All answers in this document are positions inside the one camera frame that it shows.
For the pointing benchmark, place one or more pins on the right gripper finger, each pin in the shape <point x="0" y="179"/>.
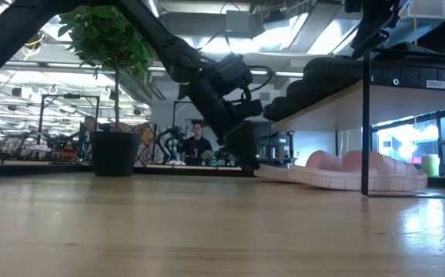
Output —
<point x="370" y="42"/>

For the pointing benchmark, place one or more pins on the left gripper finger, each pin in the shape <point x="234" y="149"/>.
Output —
<point x="243" y="148"/>

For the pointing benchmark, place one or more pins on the pink rubber slide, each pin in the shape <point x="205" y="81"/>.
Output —
<point x="280" y="172"/>
<point x="361" y="179"/>

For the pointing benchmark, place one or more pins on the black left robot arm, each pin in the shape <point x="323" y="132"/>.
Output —
<point x="7" y="38"/>

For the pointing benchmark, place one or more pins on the black background robot arm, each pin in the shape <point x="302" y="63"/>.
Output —
<point x="168" y="140"/>

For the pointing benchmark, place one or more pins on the white shelf label sticker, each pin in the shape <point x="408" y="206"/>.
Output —
<point x="439" y="84"/>

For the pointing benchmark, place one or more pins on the small background potted plant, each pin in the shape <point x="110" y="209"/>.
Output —
<point x="209" y="157"/>

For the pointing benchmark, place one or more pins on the black equipment cart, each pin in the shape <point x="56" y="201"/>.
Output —
<point x="280" y="148"/>

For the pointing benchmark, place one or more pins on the person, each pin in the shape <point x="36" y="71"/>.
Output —
<point x="89" y="125"/>
<point x="193" y="148"/>

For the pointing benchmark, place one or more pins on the long ceiling light strip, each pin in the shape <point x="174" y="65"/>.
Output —
<point x="284" y="73"/>

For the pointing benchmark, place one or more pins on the green plant in black pot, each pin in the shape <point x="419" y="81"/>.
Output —
<point x="114" y="154"/>

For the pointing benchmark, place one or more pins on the lime green cylinder container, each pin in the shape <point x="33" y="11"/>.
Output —
<point x="430" y="163"/>

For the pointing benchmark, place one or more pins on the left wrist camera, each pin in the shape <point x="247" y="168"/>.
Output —
<point x="234" y="75"/>

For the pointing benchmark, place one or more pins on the black background station frame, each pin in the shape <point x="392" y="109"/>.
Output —
<point x="70" y="96"/>
<point x="174" y="115"/>

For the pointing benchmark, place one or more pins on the wooden shelf with black frame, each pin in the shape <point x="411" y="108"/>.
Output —
<point x="407" y="109"/>

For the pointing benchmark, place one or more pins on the colourful wall poster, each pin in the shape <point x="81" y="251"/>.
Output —
<point x="145" y="142"/>

